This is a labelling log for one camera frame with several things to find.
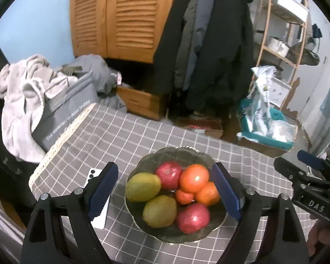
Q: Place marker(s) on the large orange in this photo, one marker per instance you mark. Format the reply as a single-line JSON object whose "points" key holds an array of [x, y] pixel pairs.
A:
{"points": [[194, 178]]}

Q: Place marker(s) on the black coat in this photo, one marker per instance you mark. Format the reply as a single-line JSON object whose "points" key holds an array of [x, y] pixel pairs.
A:
{"points": [[167, 33]]}

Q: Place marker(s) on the grey tote bag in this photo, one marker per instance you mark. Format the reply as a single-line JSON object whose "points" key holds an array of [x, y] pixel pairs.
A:
{"points": [[66, 110]]}

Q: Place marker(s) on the grey hanging bag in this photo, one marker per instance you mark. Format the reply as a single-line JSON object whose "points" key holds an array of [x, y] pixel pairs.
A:
{"points": [[306, 57]]}

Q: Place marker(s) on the large brown cardboard box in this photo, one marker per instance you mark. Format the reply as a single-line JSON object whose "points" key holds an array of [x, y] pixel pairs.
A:
{"points": [[264, 150]]}

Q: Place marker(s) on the small tangerine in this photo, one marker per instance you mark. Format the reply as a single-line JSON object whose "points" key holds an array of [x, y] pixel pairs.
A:
{"points": [[184, 197]]}

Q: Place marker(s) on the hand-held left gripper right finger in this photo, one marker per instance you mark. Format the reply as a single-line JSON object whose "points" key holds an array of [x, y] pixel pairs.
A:
{"points": [[227, 191]]}

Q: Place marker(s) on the medium orange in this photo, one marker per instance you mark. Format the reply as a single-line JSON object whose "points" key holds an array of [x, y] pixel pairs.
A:
{"points": [[209, 195]]}

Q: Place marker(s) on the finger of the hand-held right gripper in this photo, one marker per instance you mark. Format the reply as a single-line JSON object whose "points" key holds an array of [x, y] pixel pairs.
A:
{"points": [[288, 169], [310, 159]]}

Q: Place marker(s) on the person's right hand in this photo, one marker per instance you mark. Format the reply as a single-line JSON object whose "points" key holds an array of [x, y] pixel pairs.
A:
{"points": [[319, 236]]}

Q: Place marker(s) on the wooden louvered wardrobe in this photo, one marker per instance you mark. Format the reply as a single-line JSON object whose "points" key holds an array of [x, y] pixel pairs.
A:
{"points": [[126, 13]]}

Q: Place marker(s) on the wooden drawer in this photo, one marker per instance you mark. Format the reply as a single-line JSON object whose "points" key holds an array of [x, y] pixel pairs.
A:
{"points": [[140, 101]]}

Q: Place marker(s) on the flat cardboard box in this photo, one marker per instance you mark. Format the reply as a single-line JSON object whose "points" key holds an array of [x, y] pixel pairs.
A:
{"points": [[203, 128]]}

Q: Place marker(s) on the yellow green mango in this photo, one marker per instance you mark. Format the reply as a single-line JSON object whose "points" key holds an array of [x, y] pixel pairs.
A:
{"points": [[143, 187], [159, 210]]}

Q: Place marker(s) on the white cooking pot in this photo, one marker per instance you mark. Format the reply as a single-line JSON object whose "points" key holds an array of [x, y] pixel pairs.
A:
{"points": [[277, 46]]}

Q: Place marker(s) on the grey jacket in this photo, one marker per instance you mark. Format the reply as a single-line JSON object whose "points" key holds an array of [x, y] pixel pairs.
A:
{"points": [[194, 33]]}

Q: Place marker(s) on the dark blue umbrella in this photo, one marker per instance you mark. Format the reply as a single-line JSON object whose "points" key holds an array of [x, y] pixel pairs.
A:
{"points": [[316, 30]]}

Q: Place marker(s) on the dark glass scalloped bowl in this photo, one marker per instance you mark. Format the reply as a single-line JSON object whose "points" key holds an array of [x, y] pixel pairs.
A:
{"points": [[167, 235]]}

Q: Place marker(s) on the white smartphone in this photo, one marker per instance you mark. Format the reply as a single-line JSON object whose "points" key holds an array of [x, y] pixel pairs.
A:
{"points": [[95, 174]]}

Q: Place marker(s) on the pile of grey clothes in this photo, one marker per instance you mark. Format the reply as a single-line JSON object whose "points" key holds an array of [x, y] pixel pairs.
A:
{"points": [[99, 71]]}

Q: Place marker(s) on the black hooded jacket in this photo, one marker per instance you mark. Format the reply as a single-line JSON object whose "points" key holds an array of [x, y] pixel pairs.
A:
{"points": [[225, 46]]}

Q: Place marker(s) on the bamboo clothes rack shelf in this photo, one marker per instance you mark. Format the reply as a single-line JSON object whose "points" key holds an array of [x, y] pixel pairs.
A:
{"points": [[264, 44]]}

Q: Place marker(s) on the red apple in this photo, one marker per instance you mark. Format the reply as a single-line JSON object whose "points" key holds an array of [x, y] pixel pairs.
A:
{"points": [[169, 174], [194, 217]]}

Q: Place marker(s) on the pale pink fleece robe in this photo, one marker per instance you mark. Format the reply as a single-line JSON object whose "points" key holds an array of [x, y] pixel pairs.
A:
{"points": [[19, 110]]}

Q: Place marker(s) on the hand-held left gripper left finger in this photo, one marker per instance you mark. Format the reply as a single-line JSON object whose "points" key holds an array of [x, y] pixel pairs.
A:
{"points": [[103, 191]]}

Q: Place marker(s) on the clear plastic bag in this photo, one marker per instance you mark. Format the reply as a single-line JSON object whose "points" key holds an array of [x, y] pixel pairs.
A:
{"points": [[282, 130]]}

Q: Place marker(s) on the white plastic basket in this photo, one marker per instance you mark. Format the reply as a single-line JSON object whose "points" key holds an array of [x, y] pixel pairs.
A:
{"points": [[280, 90]]}

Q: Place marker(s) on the teal plastic basket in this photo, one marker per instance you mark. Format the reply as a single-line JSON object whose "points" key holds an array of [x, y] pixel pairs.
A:
{"points": [[275, 143]]}

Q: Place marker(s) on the wide white storage box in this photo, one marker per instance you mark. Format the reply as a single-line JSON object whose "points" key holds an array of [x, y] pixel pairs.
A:
{"points": [[290, 5]]}

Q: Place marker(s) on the grey checkered tablecloth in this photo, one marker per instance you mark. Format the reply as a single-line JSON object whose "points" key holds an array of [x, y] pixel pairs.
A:
{"points": [[99, 137]]}

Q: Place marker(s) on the white printed rice bag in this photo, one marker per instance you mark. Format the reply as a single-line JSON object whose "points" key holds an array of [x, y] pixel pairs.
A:
{"points": [[261, 101]]}

